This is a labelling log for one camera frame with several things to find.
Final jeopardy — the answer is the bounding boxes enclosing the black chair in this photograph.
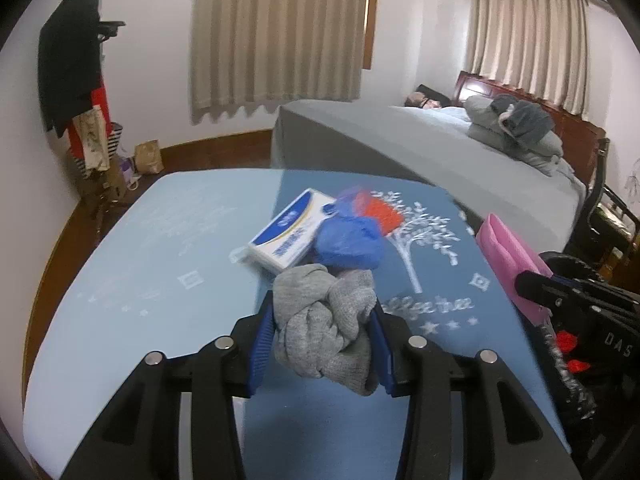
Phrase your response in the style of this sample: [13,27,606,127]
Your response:
[565,139,639,270]

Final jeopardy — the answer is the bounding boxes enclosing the beige curtain centre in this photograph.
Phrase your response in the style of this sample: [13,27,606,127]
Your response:
[191,0,368,115]

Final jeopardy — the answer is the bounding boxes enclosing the wooden headboard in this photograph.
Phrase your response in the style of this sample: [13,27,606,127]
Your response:
[453,70,609,187]

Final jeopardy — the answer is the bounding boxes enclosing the beige tote bag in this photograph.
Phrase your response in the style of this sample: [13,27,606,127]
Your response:
[73,105,110,176]

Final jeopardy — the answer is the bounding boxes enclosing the beige curtain right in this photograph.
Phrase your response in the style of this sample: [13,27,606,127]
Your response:
[465,0,589,118]

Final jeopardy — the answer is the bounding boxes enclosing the black jacket on rack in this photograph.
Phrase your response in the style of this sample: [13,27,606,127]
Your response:
[38,0,101,136]

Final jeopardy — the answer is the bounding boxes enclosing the pink mesh cloth with cord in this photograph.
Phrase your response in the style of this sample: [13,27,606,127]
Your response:
[476,214,552,326]

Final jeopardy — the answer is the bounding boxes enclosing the striped basket bag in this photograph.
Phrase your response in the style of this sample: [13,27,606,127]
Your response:
[107,122,122,158]

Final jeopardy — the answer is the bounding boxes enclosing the beige curtain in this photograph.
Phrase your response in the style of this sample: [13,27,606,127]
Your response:
[191,0,368,115]
[465,0,589,118]

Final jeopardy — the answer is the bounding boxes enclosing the blue tree pattern tablecloth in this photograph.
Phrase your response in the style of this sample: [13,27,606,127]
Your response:
[22,167,572,480]

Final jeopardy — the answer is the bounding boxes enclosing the grey sock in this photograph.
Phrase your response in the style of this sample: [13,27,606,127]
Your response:
[272,263,378,396]

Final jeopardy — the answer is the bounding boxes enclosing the orange foam net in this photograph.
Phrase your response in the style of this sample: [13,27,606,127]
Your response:
[556,330,591,374]
[363,196,405,236]

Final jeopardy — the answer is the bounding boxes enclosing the dark items on bed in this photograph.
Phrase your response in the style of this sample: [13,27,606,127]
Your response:
[405,84,451,108]

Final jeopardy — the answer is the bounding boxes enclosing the red hanging bag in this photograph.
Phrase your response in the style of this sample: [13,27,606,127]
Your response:
[66,82,113,171]

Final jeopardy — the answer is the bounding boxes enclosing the grey covered bed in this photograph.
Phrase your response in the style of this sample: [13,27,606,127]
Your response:
[271,100,586,252]

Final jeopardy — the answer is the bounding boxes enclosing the blue white cardboard box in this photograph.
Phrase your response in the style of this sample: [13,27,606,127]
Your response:
[248,188,336,274]

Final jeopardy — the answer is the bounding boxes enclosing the orange foam net on table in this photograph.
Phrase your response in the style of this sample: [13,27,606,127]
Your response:
[363,196,405,236]

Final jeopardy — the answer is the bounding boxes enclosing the dark grey folded blanket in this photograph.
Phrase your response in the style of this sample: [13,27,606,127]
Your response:
[490,94,554,148]

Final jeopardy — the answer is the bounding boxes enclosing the blue plastic bag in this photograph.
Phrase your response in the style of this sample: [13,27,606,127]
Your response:
[314,188,384,270]

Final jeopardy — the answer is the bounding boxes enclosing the grey pillows stack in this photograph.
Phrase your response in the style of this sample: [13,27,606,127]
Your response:
[463,93,564,177]

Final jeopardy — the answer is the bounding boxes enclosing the brown paper bag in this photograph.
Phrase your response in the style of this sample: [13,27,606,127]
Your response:
[134,140,164,174]

